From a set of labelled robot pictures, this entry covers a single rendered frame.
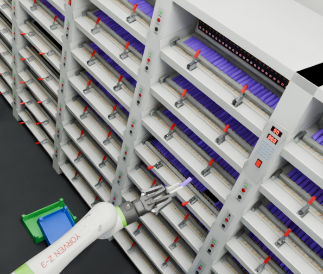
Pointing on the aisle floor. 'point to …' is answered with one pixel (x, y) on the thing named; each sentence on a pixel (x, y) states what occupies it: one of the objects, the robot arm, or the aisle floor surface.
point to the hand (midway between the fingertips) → (174, 189)
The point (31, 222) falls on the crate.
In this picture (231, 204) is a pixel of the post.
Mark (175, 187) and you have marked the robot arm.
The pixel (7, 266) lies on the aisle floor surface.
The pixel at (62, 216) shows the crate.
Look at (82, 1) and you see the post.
